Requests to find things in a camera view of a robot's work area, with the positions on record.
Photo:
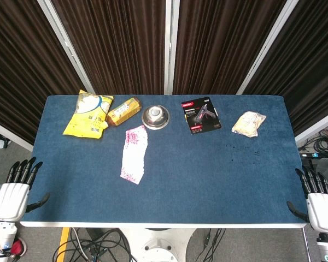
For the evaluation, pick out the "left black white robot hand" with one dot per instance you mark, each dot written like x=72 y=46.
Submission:
x=11 y=200

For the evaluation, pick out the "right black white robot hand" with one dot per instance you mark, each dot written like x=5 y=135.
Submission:
x=321 y=211

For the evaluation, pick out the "black device with lit LEDs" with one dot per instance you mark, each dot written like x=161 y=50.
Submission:
x=321 y=155

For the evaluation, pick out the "red round button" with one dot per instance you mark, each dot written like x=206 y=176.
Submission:
x=16 y=247

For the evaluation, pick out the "yellow snack bag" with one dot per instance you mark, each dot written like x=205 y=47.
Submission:
x=87 y=117

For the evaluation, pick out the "pale yellow plastic food packet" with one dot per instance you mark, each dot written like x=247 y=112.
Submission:
x=248 y=123

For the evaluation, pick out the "dark brown curtain panel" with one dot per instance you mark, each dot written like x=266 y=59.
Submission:
x=224 y=46
x=22 y=68
x=309 y=68
x=117 y=46

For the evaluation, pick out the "orange brown biscuit packet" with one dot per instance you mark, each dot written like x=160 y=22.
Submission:
x=123 y=111

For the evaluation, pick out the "black glue gun package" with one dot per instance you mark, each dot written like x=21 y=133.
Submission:
x=201 y=114

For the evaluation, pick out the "silver metal bowl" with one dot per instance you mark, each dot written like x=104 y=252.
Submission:
x=155 y=116

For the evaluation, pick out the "white divider frame bottom rail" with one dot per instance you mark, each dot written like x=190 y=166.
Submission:
x=11 y=135
x=317 y=127

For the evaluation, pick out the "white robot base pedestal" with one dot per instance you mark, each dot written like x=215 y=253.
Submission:
x=158 y=245

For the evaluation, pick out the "white divider frame post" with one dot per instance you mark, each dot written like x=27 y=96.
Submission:
x=67 y=46
x=170 y=46
x=268 y=46

